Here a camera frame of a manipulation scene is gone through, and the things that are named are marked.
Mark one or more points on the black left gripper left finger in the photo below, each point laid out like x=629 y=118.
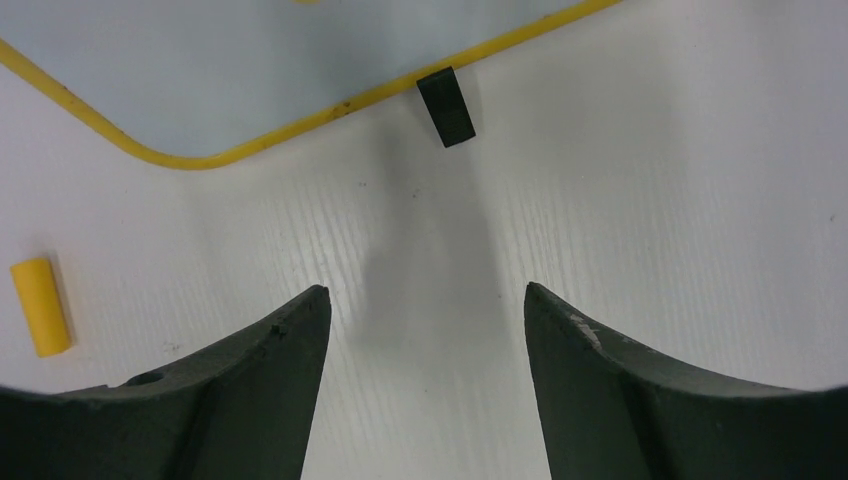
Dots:
x=240 y=408

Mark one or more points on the yellow marker cap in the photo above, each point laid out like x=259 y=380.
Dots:
x=40 y=301

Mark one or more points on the yellow framed whiteboard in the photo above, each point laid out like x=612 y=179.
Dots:
x=198 y=85

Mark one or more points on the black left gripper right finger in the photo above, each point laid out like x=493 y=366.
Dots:
x=611 y=407

